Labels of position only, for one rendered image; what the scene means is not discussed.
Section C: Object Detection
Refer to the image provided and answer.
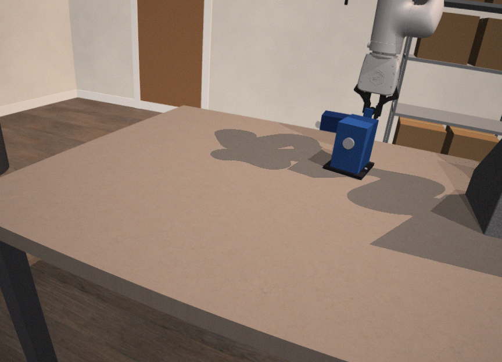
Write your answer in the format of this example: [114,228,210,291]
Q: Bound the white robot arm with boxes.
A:
[367,0,444,56]

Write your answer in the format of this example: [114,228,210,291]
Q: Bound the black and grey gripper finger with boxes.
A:
[374,86,399,119]
[354,85,371,113]

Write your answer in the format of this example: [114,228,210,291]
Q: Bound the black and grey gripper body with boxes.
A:
[357,52,400,96]

